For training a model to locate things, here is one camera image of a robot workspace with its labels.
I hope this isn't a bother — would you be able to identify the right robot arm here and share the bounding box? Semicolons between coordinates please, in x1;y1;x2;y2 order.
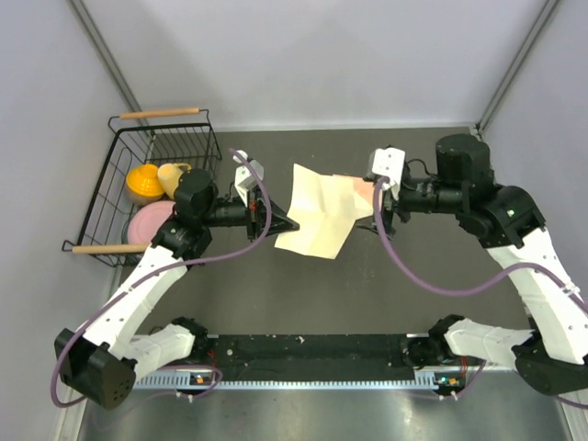
366;134;587;399

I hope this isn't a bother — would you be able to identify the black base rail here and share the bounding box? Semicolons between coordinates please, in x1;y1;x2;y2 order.
135;334;481;397

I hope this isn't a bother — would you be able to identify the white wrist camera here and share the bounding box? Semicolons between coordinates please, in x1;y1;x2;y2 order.
366;147;405;200
232;150;264;203

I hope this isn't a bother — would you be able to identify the pink plate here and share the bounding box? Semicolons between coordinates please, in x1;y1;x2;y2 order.
127;200;175;244

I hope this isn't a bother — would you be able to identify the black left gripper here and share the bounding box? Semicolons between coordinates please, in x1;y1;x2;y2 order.
200;183;300;243

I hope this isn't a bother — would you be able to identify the black wire basket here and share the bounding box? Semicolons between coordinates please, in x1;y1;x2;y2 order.
62;107;222;267

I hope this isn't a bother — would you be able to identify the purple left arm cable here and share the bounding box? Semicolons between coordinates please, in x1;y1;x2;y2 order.
50;147;277;409

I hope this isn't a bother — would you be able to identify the yellow mug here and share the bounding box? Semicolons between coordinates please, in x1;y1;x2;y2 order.
157;163;192;200

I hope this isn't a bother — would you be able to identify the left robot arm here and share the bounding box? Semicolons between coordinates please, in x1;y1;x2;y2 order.
50;162;300;410

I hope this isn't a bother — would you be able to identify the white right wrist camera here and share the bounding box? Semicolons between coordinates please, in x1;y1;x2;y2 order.
366;147;405;200

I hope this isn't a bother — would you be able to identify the cream letter paper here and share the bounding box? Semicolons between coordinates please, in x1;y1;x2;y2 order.
275;164;373;259

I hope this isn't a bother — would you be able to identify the orange bowl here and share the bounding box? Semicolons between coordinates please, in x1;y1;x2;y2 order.
125;164;164;207

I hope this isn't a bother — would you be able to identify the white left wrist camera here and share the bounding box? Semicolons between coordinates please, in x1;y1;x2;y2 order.
232;150;264;203

